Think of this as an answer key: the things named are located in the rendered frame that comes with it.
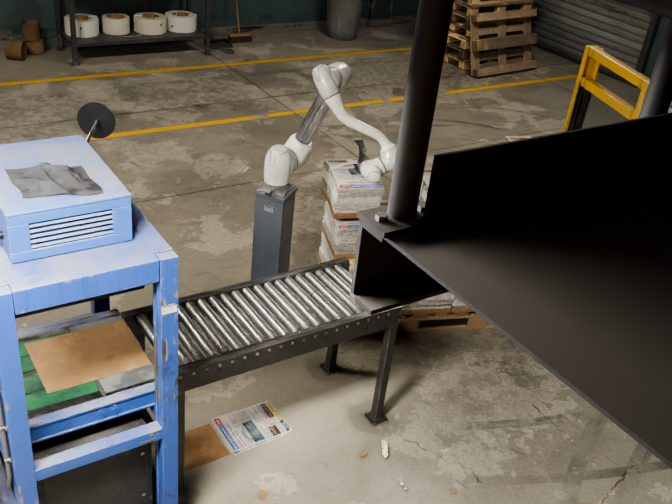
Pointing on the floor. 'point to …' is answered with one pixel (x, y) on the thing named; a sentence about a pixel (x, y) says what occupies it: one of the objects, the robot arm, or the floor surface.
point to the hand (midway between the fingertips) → (356, 152)
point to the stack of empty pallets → (458, 43)
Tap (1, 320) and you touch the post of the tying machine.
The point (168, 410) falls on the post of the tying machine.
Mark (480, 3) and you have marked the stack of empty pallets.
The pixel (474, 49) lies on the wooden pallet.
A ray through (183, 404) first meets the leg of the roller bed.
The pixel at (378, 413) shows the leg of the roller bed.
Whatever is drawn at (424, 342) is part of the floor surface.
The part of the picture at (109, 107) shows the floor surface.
